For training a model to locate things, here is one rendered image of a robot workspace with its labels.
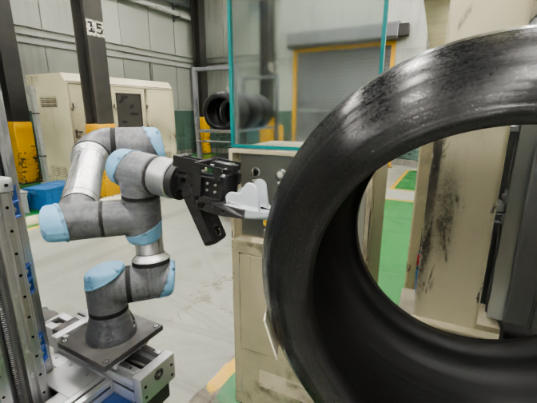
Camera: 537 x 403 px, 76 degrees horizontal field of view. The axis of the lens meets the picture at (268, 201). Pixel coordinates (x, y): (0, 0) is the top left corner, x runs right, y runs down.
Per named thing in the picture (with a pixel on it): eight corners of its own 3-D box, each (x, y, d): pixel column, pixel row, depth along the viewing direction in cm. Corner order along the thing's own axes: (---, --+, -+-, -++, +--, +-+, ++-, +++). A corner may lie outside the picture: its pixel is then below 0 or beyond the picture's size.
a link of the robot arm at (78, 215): (69, 122, 100) (30, 209, 61) (110, 121, 104) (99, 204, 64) (77, 159, 106) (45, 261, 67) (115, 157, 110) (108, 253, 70)
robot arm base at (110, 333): (74, 339, 108) (70, 311, 105) (116, 314, 121) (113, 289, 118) (107, 354, 101) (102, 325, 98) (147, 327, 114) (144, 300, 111)
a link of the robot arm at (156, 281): (129, 294, 115) (112, 128, 107) (175, 287, 120) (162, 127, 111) (128, 310, 104) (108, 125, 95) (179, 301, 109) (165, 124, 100)
